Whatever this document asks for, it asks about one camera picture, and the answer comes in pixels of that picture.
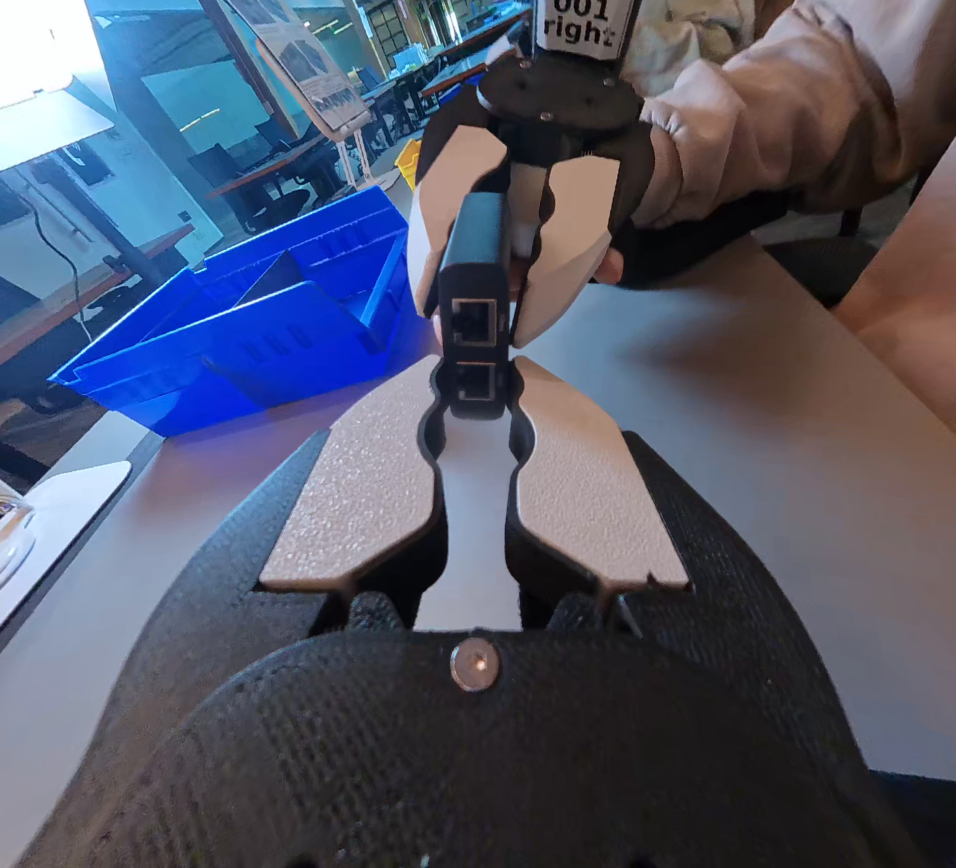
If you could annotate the black network adapter box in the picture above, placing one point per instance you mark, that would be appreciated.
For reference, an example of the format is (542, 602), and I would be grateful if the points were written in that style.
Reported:
(472, 263)

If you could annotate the blue plastic bin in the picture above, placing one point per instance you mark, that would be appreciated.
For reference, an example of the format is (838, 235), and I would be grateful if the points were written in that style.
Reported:
(261, 345)

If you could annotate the white flat pad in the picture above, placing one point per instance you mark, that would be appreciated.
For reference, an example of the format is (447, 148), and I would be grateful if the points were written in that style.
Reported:
(67, 509)

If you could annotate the wood-edged desk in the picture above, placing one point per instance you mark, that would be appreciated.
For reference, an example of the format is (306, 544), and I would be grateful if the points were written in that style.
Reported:
(97, 278)

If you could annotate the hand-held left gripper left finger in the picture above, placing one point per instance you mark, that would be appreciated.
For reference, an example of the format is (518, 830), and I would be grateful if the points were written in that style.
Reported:
(358, 480)

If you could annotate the dark cloth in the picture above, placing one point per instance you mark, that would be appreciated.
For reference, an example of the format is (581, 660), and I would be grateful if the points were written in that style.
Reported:
(919, 823)

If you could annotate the poster board on easel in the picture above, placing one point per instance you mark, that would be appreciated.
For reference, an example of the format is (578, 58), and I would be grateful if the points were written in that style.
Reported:
(276, 24)

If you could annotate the person's leg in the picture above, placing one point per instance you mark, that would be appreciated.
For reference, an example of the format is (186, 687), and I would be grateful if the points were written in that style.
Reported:
(919, 330)

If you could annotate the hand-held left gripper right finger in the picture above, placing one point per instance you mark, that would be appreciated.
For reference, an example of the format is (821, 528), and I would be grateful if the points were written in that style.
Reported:
(590, 502)

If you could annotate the long workbench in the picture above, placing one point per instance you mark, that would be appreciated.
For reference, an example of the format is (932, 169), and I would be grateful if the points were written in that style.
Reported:
(463, 69)

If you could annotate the person's right hand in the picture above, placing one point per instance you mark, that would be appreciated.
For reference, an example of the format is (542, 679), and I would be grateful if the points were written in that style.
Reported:
(672, 256)

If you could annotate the yellow plastic bin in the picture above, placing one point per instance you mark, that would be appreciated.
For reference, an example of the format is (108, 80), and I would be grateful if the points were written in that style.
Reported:
(409, 166)

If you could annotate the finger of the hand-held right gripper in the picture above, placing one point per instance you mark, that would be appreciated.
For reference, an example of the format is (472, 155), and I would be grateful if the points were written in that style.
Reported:
(448, 174)
(579, 233)

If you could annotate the black office chair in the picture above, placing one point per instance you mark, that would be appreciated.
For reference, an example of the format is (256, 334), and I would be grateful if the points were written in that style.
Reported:
(246, 188)

